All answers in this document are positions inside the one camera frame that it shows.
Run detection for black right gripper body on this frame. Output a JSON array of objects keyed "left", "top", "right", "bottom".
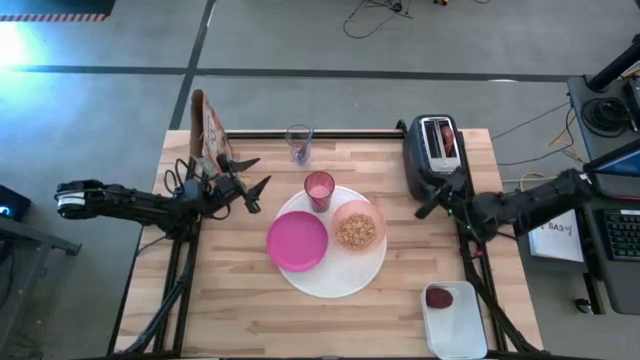
[{"left": 439, "top": 172, "right": 476, "bottom": 221}]

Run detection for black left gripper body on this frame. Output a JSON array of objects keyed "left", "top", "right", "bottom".
[{"left": 199, "top": 154, "right": 261, "bottom": 215}]

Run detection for orange cereal box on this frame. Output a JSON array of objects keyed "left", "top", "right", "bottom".
[{"left": 189, "top": 88, "right": 234, "bottom": 179}]

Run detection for clear drinking glass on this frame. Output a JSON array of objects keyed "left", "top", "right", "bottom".
[{"left": 284, "top": 123, "right": 315, "bottom": 166}]

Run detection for toasted bagel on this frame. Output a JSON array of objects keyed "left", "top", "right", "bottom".
[{"left": 439, "top": 123, "right": 457, "bottom": 157}]

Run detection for red faceted tumbler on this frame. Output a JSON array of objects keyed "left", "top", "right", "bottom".
[{"left": 303, "top": 170, "right": 336, "bottom": 214}]

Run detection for magenta plastic plate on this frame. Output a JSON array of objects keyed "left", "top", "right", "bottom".
[{"left": 265, "top": 210, "right": 330, "bottom": 274}]

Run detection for light pink plastic bowl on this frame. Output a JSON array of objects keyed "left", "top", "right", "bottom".
[{"left": 330, "top": 199, "right": 388, "bottom": 254}]

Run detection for dark red plum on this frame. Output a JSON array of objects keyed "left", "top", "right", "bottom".
[{"left": 424, "top": 286, "right": 455, "bottom": 310}]

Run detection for white round woven placemat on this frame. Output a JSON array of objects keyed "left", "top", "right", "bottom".
[{"left": 273, "top": 184, "right": 389, "bottom": 300}]

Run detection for white plastic container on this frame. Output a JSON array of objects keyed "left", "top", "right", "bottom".
[{"left": 420, "top": 280, "right": 489, "bottom": 360}]

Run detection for black two-slot toaster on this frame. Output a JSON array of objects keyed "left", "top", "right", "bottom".
[{"left": 402, "top": 114, "right": 469, "bottom": 201}]

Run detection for cereal rings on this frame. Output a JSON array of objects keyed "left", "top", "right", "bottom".
[{"left": 335, "top": 213, "right": 377, "bottom": 249}]

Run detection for white paper sheet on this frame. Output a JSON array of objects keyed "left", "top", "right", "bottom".
[{"left": 527, "top": 219, "right": 585, "bottom": 264}]

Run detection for grey desk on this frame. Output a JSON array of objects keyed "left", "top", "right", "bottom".
[
  {"left": 579, "top": 197, "right": 640, "bottom": 316},
  {"left": 567, "top": 74, "right": 640, "bottom": 161}
]

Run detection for dark grey laptop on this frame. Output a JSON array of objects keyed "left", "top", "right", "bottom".
[{"left": 582, "top": 139, "right": 640, "bottom": 201}]

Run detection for black backlit keyboard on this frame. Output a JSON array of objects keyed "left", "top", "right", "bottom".
[{"left": 602, "top": 208, "right": 640, "bottom": 262}]

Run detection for grey metal stand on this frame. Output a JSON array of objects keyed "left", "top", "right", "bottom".
[{"left": 0, "top": 217, "right": 82, "bottom": 360}]

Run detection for black pole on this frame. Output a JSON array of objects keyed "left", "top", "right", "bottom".
[{"left": 587, "top": 37, "right": 640, "bottom": 94}]

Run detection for black device with blue light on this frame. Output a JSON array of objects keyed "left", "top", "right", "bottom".
[{"left": 0, "top": 184, "right": 32, "bottom": 224}]

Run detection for dark floor mat striped edge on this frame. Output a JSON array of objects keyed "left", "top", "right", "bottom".
[{"left": 0, "top": 0, "right": 117, "bottom": 23}]

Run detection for yellow floor cable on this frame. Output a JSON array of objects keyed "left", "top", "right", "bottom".
[{"left": 501, "top": 127, "right": 586, "bottom": 201}]

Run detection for black aluminium frame rail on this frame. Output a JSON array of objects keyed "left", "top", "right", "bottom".
[{"left": 227, "top": 129, "right": 405, "bottom": 140}]

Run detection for coiled black cable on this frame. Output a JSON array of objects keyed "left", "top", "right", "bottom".
[{"left": 581, "top": 96, "right": 630, "bottom": 139}]

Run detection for black floor cable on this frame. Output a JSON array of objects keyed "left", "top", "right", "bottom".
[{"left": 342, "top": 0, "right": 416, "bottom": 40}]

